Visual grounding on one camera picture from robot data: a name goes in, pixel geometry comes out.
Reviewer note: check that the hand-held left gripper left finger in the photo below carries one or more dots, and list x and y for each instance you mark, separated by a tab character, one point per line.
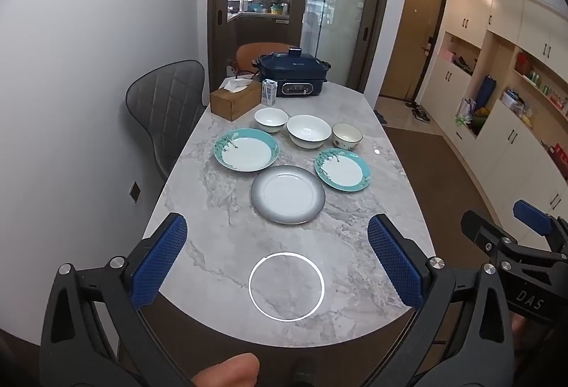
162	258

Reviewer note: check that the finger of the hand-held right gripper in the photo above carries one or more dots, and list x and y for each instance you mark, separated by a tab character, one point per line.
481	232
532	216

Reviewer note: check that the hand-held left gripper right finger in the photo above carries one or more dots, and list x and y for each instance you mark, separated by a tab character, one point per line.
392	263

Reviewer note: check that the small teal floral plate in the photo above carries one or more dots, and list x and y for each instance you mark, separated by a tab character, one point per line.
344	172

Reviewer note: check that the grey rimmed white plate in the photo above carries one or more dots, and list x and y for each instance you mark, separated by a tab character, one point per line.
288	194

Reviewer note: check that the large teal floral plate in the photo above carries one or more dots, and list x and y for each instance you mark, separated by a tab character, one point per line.
246	154

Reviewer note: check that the cream patterned bowl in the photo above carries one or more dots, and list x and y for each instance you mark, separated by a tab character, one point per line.
347	135

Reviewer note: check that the large white bowl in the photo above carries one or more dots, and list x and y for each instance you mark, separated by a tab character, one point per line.
308	130

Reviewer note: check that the small white bowl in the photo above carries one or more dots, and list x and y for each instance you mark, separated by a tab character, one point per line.
270	117

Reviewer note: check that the person's right hand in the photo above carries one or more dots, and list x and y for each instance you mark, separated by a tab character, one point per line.
522	331

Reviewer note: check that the person's left hand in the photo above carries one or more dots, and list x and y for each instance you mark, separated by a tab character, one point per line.
230	373

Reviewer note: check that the red packets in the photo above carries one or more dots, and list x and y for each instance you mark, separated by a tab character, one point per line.
558	156

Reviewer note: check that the clear plastic storage box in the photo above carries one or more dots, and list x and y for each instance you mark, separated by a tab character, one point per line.
512	101

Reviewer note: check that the white gift bag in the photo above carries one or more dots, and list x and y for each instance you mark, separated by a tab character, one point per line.
466	108

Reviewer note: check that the blue bag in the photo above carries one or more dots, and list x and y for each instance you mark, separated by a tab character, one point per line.
487	92

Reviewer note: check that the grey slipper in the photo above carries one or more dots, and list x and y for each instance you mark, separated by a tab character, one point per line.
380	117

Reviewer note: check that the red box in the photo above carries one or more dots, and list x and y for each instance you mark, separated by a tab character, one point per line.
522	64

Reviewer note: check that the grey quilted chair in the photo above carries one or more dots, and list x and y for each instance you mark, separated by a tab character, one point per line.
164	103

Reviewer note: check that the wooden tissue box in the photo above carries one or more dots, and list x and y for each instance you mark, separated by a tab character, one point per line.
233	103

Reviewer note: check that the pink box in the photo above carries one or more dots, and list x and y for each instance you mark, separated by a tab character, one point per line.
448	56

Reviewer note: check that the white tissue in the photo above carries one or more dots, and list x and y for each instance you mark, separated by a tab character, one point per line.
233	85

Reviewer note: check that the small white blue carton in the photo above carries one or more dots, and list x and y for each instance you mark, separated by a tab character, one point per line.
269	94

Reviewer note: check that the wooden entrance door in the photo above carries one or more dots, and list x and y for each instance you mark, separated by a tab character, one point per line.
410	36

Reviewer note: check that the navy electric hot pot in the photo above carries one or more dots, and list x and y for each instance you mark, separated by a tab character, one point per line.
293	70

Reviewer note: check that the orange chair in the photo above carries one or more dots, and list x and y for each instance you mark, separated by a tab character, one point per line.
253	54

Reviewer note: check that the kitchen counter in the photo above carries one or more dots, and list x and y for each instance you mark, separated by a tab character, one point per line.
257	32

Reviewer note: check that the white wall cabinet unit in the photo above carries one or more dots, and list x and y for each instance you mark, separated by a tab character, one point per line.
501	156

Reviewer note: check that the brass wall socket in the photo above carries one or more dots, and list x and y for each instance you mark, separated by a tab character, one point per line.
134	192

